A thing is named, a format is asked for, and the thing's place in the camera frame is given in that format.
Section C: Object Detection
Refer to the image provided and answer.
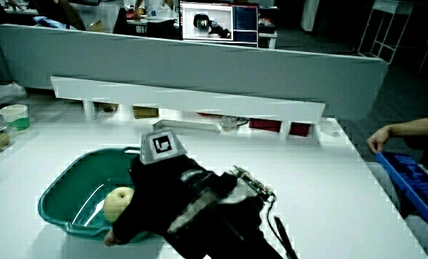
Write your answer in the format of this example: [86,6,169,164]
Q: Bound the brown cardboard box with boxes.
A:
[133,106,160,119]

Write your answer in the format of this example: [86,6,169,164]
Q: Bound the person's right hand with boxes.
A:
[104,129,239,247]

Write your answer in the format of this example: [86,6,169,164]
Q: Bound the grey partition wall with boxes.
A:
[0,23,389,122]

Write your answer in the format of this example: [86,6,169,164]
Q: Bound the person's right forearm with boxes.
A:
[165,165,285,259]

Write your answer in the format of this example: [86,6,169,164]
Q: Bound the clear plastic cup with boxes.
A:
[0,104,31,132]

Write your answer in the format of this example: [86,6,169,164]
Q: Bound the clear plastic bag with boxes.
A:
[219,115,240,132]

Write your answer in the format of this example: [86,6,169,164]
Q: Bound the green plastic basket plate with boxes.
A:
[37,146,154,242]

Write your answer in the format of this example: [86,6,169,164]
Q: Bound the another person's forearm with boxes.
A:
[388,117,428,139]

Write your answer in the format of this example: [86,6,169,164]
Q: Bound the white desk shelf riser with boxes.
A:
[50,76,326,140]

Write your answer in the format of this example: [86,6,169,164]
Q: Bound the white metal rack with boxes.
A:
[357,0,414,65]

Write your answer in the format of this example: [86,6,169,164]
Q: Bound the blue plastic tray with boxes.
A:
[375,150,428,240]

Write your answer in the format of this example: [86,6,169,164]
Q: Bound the white flat box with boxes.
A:
[152,119,222,134]

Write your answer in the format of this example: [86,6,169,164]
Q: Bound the yellow pear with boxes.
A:
[102,186,135,224]

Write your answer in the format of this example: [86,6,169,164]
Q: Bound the computer monitor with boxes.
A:
[179,0,260,48]

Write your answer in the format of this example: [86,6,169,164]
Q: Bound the black glove cable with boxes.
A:
[265,194,299,259]

